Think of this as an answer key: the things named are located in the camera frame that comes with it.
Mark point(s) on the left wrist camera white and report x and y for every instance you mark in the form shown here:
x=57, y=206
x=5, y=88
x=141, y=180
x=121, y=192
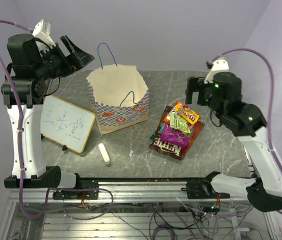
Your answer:
x=42, y=31

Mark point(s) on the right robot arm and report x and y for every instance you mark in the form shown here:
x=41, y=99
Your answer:
x=223, y=96

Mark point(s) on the purple candy bag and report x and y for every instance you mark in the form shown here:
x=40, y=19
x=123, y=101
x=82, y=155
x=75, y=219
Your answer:
x=174, y=136

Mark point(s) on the red Doritos chip bag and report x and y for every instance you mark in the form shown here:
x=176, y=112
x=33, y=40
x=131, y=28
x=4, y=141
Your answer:
x=198, y=126

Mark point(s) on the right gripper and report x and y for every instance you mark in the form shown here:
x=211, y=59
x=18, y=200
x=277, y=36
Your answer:
x=196, y=84

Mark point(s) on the colourful fruit candy bag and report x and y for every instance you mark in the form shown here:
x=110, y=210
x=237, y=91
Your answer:
x=177, y=106

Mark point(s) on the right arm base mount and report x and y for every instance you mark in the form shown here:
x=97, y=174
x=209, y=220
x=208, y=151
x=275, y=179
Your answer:
x=201, y=190

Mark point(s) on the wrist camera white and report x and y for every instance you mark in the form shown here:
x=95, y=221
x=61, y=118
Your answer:
x=42, y=31
x=216, y=66

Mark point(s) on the checkered paper bag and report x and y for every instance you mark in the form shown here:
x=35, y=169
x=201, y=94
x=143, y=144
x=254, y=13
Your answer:
x=119, y=95

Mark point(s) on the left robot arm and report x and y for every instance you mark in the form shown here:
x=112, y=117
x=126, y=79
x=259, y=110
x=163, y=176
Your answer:
x=33, y=62

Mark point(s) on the small whiteboard orange frame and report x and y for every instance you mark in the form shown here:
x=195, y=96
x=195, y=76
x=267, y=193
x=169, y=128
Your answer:
x=66, y=124

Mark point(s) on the green snack bag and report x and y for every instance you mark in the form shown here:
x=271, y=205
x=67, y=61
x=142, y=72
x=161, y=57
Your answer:
x=152, y=136

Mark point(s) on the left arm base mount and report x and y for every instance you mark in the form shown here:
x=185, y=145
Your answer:
x=81, y=190

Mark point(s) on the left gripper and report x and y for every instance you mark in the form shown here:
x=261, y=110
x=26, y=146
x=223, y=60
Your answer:
x=81, y=57

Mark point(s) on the yellow M&M candy bag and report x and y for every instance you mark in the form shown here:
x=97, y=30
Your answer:
x=189, y=115

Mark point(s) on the green wrapper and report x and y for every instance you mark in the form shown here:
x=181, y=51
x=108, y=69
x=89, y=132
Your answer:
x=179, y=123

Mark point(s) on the dark brown snack bag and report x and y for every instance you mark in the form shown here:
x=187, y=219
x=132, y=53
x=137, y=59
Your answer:
x=165, y=148

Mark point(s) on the aluminium rail frame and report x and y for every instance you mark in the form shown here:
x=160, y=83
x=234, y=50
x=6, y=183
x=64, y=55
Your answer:
x=136, y=209

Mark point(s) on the white marker eraser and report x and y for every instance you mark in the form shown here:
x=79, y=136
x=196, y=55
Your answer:
x=104, y=154

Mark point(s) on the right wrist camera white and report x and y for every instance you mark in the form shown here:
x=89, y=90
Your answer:
x=216, y=66

